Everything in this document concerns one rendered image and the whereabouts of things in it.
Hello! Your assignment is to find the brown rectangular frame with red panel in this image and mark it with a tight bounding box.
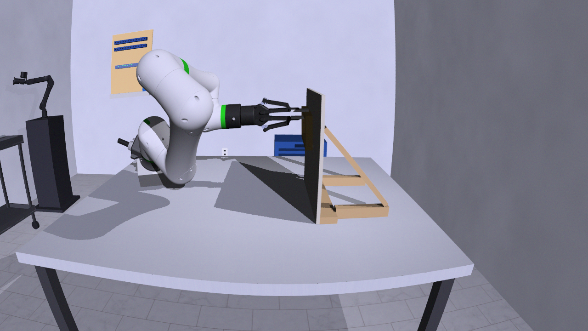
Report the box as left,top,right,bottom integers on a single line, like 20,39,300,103
301,110,313,151

